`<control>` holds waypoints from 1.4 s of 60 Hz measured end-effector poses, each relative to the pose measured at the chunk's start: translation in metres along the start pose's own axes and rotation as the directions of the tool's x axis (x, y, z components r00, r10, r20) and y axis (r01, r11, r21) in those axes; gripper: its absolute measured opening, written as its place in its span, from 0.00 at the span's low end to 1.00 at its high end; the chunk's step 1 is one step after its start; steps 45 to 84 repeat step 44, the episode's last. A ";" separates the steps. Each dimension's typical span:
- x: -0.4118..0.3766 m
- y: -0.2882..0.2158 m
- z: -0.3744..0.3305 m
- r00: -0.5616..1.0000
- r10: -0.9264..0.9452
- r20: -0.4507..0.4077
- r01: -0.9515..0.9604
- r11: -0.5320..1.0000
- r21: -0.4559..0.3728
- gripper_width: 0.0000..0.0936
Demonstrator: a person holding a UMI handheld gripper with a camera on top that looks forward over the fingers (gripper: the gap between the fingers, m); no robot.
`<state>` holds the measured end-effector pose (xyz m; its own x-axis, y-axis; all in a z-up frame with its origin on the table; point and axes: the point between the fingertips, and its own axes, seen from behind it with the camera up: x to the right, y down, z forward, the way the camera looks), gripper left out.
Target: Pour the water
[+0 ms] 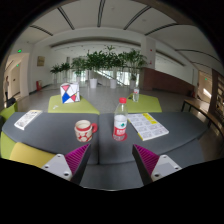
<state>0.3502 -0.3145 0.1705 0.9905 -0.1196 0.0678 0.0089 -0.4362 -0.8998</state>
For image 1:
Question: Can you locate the red blue white triangle box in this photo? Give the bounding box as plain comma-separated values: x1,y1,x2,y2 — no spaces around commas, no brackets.
59,82,81,104

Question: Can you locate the framed wall picture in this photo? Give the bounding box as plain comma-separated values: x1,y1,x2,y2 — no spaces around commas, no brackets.
36,55,46,67

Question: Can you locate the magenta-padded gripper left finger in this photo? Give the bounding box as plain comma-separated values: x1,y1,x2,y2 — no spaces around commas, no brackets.
41,143,92,185

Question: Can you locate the lime green table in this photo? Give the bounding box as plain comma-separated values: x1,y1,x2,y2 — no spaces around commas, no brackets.
124,93,163,114
47,94,100,115

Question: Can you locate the white printed leaflet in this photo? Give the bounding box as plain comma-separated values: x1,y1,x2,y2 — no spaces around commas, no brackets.
13,109,44,131

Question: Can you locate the person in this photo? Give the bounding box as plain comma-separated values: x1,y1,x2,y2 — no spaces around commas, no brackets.
3,75,10,102

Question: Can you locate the yellow upholstered chair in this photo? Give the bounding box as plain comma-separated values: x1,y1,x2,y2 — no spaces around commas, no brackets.
9,142,58,169

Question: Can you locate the wooden shelf unit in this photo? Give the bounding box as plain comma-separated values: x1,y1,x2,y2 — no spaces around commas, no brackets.
209,69,224,118

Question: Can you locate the lime green chair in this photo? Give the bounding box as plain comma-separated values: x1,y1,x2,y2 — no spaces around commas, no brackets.
0,102,19,123
0,131,18,160

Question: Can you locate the clear red-capped water bottle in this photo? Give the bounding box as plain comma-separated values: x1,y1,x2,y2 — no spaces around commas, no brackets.
112,97,129,142

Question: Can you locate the long wooden bench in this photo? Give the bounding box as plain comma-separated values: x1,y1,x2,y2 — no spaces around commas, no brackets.
181,98,224,138

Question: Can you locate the group of potted plants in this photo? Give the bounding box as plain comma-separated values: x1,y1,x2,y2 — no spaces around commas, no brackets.
49,45,148,90

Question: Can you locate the red floral mug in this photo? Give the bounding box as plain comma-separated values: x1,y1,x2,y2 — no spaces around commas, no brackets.
73,119,99,143

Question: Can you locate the small clear drink bottle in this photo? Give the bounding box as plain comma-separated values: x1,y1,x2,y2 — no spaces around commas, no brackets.
132,87,140,103

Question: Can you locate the yellow and white booklet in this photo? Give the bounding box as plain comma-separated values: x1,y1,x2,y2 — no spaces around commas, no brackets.
127,112,170,142

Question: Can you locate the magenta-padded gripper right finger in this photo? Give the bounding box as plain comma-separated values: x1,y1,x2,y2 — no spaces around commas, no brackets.
131,143,183,186

